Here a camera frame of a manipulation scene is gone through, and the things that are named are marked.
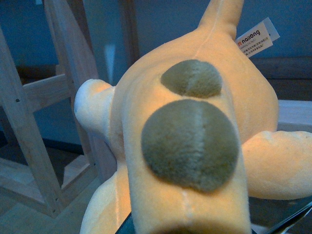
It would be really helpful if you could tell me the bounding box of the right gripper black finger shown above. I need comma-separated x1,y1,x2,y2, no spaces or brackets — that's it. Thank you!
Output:
268,197,312,234

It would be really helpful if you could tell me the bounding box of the yellow plush dinosaur toy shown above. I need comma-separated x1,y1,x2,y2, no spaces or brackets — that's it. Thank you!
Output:
74,0,312,234

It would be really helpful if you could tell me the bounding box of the white toy label tag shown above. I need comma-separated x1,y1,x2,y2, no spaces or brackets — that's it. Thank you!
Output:
235,17,280,58

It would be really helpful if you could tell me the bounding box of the left wooden shelf frame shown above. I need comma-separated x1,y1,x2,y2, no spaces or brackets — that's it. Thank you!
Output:
0,0,117,217

